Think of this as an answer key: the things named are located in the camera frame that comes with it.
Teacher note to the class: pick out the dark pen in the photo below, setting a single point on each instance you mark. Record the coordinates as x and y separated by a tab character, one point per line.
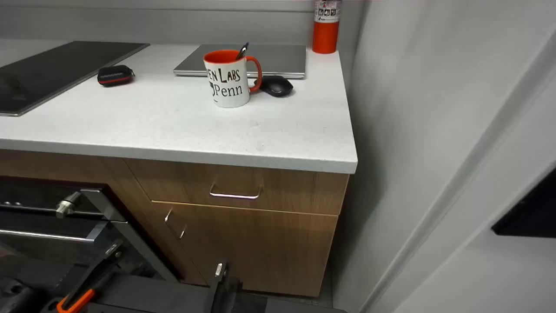
242	51

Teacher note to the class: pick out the white mug with orange interior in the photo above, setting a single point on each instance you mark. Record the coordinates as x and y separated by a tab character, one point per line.
228	88

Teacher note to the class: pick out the wooden drawer front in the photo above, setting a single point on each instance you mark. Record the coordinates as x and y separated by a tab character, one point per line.
295	189

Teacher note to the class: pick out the black computer mouse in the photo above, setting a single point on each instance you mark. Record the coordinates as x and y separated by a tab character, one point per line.
276	86

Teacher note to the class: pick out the wooden cabinet door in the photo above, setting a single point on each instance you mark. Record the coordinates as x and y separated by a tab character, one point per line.
261	250

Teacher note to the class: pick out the gray closed laptop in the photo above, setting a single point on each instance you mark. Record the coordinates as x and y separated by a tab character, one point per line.
278	58

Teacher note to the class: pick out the black case with red trim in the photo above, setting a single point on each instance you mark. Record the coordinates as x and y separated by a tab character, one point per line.
115	76

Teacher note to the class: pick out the black perforated mounting platform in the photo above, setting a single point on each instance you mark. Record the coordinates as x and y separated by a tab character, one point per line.
156	296

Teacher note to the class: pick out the black glass cooktop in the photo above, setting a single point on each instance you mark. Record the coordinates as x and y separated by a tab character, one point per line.
52	72

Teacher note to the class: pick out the black wall panel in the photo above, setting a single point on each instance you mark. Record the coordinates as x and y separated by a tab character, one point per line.
532	215

